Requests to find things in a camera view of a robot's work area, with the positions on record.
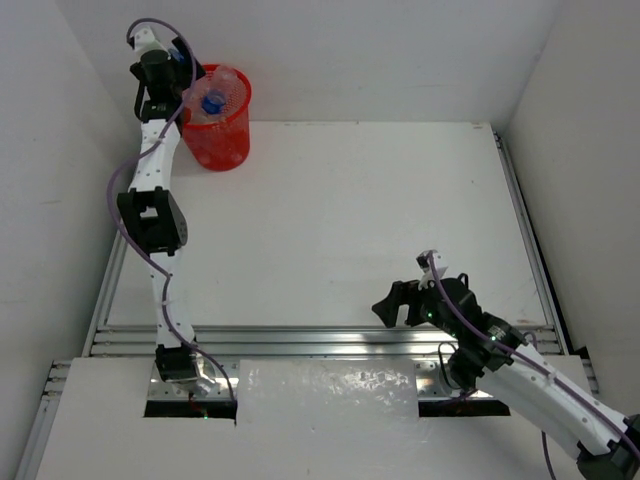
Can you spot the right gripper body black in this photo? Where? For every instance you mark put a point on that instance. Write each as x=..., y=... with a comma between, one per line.
x=425, y=304

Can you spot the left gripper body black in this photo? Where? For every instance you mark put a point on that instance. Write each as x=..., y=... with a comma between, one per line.
x=181, y=60

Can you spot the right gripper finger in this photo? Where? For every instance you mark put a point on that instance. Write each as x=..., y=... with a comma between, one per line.
x=387, y=310
x=405, y=292

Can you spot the blue label bottle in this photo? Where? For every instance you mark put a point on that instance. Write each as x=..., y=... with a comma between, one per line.
x=219, y=90
x=193, y=113

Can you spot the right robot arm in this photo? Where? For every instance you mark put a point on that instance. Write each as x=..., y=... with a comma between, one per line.
x=496, y=358

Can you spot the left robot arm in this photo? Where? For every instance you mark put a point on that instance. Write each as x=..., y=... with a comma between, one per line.
x=151, y=216

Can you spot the red mesh waste bin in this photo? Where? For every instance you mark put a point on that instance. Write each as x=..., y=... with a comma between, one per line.
x=236, y=113

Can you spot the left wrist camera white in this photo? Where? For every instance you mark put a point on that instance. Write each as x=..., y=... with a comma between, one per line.
x=144, y=39

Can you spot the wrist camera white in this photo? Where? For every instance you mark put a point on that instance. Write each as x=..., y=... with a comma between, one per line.
x=433, y=264
x=144, y=39

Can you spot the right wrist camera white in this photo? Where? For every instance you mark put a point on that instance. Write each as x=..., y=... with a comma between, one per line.
x=433, y=264

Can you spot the right aluminium side rail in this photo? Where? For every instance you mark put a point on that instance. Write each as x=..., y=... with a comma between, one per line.
x=533, y=253

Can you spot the aluminium side rail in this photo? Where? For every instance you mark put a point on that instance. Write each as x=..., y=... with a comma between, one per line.
x=533, y=253
x=106, y=293

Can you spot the aluminium front rail frame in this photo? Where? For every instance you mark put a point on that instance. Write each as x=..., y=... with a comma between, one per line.
x=423, y=346

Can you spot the left aluminium side rail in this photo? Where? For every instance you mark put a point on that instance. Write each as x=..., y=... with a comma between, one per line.
x=106, y=293

